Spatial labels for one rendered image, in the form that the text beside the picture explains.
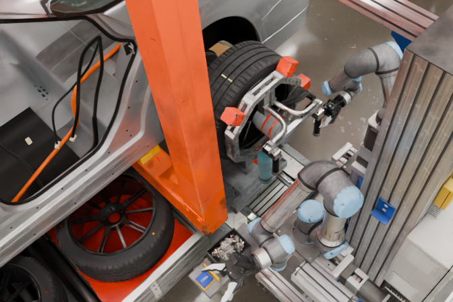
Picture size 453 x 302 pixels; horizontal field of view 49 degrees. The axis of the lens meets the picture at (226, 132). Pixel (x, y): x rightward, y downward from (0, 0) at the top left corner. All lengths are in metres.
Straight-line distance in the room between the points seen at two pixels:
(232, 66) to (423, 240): 1.22
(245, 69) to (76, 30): 1.12
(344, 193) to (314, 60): 2.50
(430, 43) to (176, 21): 0.73
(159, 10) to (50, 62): 1.66
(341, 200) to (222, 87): 0.97
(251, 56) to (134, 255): 1.23
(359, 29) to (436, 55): 3.06
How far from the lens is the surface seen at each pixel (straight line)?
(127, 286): 3.00
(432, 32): 1.52
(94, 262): 2.85
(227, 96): 2.47
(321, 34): 4.42
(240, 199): 3.26
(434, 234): 2.07
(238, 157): 2.69
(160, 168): 2.80
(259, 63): 2.55
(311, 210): 2.22
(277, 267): 2.04
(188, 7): 1.54
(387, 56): 2.41
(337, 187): 1.81
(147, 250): 2.80
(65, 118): 3.03
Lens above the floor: 3.03
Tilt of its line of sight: 54 degrees down
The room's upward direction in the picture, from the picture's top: 6 degrees counter-clockwise
